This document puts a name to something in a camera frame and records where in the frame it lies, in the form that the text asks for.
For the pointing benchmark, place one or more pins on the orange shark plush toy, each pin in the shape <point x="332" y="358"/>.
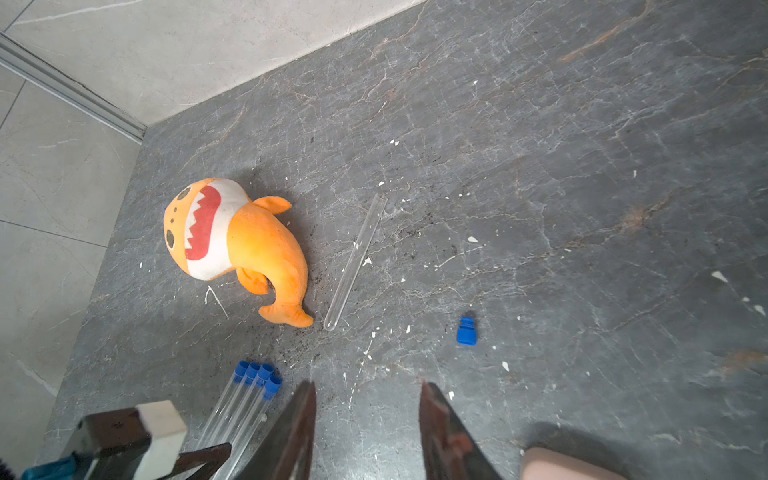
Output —
<point x="212" y="227"/>

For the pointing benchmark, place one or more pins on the blue stopper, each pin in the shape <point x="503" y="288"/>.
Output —
<point x="240" y="371"/>
<point x="264" y="374"/>
<point x="272" y="387"/>
<point x="467" y="332"/>
<point x="251" y="373"/>

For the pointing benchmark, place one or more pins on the pink rectangular case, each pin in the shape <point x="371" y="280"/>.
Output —
<point x="544" y="464"/>

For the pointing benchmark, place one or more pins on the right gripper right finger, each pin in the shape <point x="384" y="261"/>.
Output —
<point x="449" y="451"/>

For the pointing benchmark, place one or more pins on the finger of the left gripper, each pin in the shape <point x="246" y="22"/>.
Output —
<point x="205" y="463"/>

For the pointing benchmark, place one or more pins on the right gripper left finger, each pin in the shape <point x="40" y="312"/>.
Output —
<point x="286" y="451"/>

